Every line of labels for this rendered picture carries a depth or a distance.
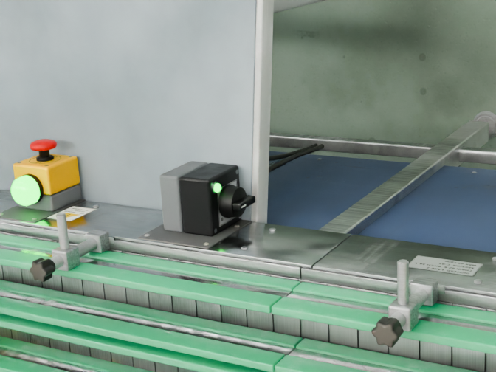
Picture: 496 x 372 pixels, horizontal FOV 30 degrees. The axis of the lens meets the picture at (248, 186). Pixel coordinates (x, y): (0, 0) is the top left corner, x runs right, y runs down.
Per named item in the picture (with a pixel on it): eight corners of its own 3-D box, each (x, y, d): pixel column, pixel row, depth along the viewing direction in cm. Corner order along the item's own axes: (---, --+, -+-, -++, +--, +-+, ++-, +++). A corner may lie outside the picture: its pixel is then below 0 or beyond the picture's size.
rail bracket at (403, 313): (411, 295, 105) (365, 344, 94) (410, 235, 103) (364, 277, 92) (445, 300, 103) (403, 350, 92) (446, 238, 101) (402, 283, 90)
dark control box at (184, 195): (195, 212, 133) (162, 231, 126) (192, 159, 131) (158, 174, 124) (245, 218, 129) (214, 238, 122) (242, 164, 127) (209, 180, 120)
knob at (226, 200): (235, 211, 127) (257, 214, 125) (218, 221, 123) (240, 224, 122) (234, 180, 126) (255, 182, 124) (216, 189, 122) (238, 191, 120)
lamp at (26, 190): (22, 201, 140) (8, 207, 137) (18, 172, 138) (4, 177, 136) (45, 204, 137) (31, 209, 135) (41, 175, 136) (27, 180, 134)
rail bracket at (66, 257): (93, 245, 128) (26, 280, 117) (87, 194, 126) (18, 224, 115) (116, 249, 126) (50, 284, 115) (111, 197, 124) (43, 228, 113)
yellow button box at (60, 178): (50, 194, 147) (17, 207, 140) (44, 148, 145) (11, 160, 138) (84, 198, 143) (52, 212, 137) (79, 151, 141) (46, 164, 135)
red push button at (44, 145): (26, 164, 139) (23, 142, 138) (44, 157, 142) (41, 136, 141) (46, 166, 137) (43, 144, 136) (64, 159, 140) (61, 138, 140)
